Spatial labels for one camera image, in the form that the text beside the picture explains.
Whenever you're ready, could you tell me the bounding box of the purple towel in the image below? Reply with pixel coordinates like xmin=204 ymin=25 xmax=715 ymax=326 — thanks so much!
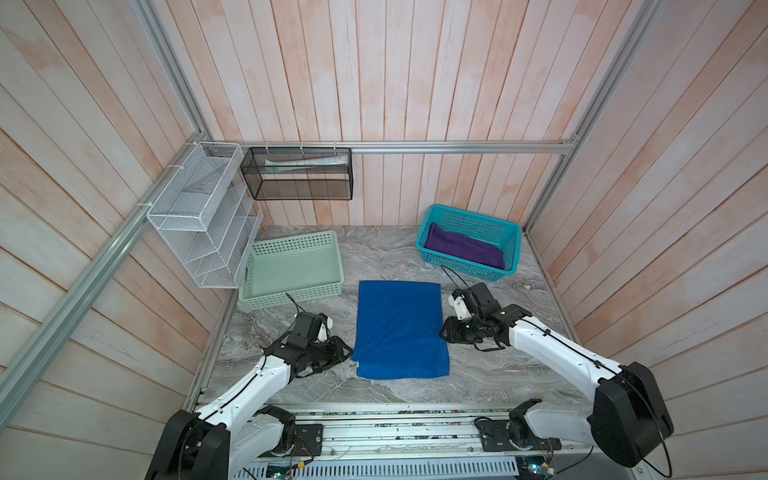
xmin=425 ymin=223 xmax=506 ymax=270

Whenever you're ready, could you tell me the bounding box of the blue towel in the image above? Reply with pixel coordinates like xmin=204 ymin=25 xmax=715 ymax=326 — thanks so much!
xmin=352 ymin=280 xmax=450 ymax=380

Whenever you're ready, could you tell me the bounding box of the teal plastic basket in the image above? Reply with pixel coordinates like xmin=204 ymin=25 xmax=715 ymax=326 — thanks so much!
xmin=416 ymin=205 xmax=522 ymax=281

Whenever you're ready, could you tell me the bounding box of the light green plastic basket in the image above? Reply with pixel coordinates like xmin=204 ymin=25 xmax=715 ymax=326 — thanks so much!
xmin=238 ymin=230 xmax=344 ymax=310

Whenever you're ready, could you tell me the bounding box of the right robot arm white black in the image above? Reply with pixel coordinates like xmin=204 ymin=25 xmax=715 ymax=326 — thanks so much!
xmin=440 ymin=283 xmax=674 ymax=468

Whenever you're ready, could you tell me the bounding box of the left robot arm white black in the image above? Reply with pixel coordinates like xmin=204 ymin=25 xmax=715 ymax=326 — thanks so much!
xmin=145 ymin=310 xmax=353 ymax=479

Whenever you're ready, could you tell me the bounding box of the green circuit board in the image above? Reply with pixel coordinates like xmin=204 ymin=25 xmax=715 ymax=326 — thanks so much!
xmin=516 ymin=457 xmax=553 ymax=480

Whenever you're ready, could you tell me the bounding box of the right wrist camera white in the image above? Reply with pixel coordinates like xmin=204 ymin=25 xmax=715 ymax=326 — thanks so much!
xmin=449 ymin=292 xmax=472 ymax=320

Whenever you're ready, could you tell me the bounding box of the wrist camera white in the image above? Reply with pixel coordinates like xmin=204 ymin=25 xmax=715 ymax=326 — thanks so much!
xmin=449 ymin=292 xmax=472 ymax=320
xmin=317 ymin=318 xmax=333 ymax=343

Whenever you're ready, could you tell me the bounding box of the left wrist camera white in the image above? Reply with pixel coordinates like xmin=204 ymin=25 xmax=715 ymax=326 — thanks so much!
xmin=317 ymin=318 xmax=333 ymax=343

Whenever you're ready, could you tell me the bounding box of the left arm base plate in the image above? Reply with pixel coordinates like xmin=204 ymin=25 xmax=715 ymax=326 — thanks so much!
xmin=257 ymin=423 xmax=324 ymax=458

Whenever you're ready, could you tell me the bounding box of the aluminium mounting rail front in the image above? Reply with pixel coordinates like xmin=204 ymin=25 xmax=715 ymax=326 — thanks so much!
xmin=149 ymin=403 xmax=650 ymax=464

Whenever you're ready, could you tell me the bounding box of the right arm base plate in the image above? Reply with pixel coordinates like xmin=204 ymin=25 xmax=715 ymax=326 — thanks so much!
xmin=473 ymin=416 xmax=562 ymax=452

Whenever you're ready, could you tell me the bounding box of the white vented cable duct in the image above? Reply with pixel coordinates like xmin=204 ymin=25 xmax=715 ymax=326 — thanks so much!
xmin=173 ymin=458 xmax=520 ymax=480

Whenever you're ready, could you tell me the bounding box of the white wire mesh shelf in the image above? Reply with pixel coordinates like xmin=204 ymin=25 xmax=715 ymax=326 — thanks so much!
xmin=147 ymin=142 xmax=263 ymax=289

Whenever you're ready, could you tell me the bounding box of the black mesh wall basket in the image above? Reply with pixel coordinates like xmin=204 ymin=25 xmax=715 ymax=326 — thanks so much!
xmin=240 ymin=146 xmax=354 ymax=201

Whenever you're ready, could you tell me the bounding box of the aluminium frame bar back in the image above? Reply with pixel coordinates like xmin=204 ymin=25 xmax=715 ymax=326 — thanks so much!
xmin=238 ymin=140 xmax=576 ymax=154

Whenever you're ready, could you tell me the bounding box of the aluminium frame bar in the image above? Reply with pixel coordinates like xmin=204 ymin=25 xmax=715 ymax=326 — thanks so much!
xmin=1 ymin=133 xmax=208 ymax=429
xmin=238 ymin=140 xmax=576 ymax=154

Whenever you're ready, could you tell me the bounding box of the aluminium frame bar left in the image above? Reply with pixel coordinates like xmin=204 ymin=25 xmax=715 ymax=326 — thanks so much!
xmin=1 ymin=133 xmax=208 ymax=429

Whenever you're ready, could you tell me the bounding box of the aluminium frame post right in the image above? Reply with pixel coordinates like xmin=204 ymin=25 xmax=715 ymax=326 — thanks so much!
xmin=523 ymin=1 xmax=669 ymax=237

